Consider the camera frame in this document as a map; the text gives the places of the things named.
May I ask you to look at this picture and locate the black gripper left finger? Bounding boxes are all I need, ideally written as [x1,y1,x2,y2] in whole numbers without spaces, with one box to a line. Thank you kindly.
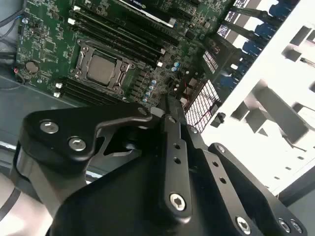
[21,94,194,221]

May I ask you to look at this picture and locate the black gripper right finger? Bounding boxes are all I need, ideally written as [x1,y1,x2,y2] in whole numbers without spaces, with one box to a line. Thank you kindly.
[171,97,308,236]

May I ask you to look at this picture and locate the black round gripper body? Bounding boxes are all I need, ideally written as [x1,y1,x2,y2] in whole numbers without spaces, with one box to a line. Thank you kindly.
[50,147,244,236]

